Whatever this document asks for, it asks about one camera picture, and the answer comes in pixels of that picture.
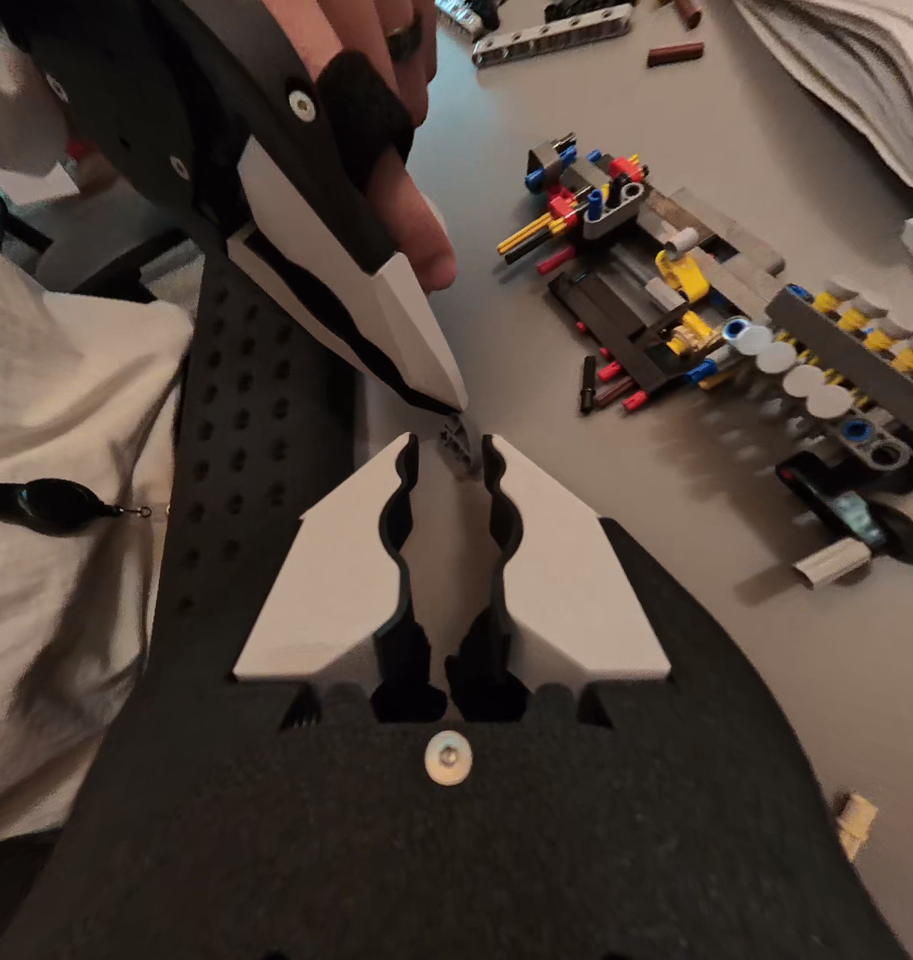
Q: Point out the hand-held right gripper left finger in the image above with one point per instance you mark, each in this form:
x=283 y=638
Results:
x=329 y=600

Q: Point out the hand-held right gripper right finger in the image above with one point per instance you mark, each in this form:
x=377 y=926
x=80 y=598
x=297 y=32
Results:
x=584 y=600

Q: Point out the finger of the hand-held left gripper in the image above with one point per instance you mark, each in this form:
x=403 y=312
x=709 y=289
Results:
x=291 y=289
x=419 y=337

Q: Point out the dark grey triangular lego piece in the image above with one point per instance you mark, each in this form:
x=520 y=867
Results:
x=456 y=446

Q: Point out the black lego axle pin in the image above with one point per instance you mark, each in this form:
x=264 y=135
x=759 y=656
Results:
x=588 y=382

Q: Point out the lego car chassis assembly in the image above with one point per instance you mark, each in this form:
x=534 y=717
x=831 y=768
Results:
x=726 y=277

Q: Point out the white lego instruction booklet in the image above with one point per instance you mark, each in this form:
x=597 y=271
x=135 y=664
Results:
x=839 y=75

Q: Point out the tan lego pin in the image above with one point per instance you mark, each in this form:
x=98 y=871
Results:
x=855 y=825

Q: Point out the brown lego axle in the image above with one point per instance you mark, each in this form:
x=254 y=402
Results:
x=689 y=11
x=674 y=54

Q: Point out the person's left hand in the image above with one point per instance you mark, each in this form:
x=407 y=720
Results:
x=351 y=22

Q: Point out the person's white shirt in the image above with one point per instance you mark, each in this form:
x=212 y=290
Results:
x=51 y=375

